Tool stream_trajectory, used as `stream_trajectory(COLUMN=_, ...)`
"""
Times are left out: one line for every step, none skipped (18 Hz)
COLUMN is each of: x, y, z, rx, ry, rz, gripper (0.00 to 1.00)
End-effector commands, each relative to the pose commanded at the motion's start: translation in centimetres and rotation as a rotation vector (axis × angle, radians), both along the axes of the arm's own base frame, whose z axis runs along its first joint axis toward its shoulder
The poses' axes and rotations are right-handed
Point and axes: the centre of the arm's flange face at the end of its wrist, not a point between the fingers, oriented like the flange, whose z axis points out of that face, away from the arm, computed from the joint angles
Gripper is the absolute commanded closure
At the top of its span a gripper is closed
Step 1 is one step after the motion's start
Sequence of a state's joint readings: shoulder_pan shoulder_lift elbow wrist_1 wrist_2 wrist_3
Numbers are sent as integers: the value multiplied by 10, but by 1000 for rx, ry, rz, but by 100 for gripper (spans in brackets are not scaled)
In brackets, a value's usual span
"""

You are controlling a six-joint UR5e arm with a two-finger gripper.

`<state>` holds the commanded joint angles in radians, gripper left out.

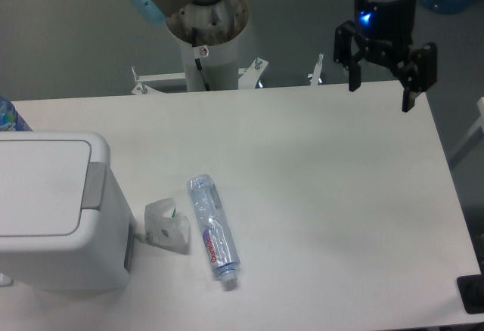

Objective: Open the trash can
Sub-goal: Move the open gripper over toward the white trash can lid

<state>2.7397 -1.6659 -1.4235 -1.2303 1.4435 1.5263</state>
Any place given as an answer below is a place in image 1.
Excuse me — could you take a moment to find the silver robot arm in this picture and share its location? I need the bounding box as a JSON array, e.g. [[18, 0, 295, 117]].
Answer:
[[334, 0, 438, 113]]

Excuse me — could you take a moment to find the blue labelled bottle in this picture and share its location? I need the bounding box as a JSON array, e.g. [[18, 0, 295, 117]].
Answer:
[[1, 97, 32, 131]]

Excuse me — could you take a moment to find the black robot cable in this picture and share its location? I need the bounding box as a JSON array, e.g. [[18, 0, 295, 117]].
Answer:
[[191, 27, 212, 91]]

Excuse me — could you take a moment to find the clear plastic water bottle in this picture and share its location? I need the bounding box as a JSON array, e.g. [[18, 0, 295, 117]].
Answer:
[[187, 174, 240, 287]]

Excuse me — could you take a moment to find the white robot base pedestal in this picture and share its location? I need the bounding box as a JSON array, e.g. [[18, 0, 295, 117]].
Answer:
[[166, 0, 249, 91]]

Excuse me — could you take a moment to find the white trash can lid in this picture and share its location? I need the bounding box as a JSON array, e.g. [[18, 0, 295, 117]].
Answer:
[[1, 140, 96, 237]]

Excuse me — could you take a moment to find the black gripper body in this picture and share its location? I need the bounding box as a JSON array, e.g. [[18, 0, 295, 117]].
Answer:
[[354, 0, 416, 71]]

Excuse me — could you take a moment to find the white trash can body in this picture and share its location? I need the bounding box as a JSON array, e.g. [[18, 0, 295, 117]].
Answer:
[[1, 131, 136, 290]]

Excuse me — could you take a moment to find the white table frame bracket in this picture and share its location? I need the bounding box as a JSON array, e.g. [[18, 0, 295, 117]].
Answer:
[[130, 53, 325, 96]]

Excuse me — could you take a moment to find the black device at edge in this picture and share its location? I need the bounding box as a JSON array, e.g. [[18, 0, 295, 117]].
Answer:
[[457, 274, 483, 314]]

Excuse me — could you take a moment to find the white frame at right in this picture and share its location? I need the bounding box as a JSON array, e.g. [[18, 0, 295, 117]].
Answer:
[[448, 97, 483, 170]]

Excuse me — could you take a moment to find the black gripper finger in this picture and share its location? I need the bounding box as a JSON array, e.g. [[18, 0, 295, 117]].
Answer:
[[398, 42, 438, 112], [334, 20, 361, 91]]

